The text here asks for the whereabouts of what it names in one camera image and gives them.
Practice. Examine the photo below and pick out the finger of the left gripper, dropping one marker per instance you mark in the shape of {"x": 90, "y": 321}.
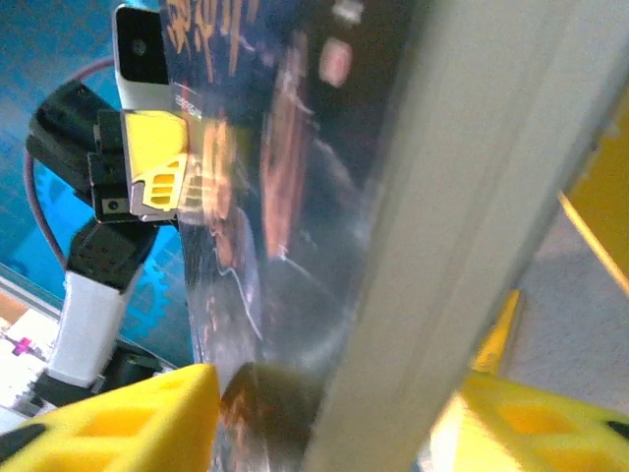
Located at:
{"x": 152, "y": 137}

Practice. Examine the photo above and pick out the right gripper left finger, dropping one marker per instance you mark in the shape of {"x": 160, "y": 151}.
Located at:
{"x": 123, "y": 432}

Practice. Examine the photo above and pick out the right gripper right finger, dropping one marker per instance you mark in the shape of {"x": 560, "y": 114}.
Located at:
{"x": 531, "y": 432}

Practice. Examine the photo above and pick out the dark Guiguzi portrait book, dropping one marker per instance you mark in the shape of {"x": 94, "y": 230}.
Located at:
{"x": 295, "y": 196}

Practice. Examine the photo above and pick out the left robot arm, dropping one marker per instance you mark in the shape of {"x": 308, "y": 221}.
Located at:
{"x": 88, "y": 324}

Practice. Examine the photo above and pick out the yellow wooden bookshelf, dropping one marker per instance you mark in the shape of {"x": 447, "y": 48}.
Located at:
{"x": 604, "y": 206}

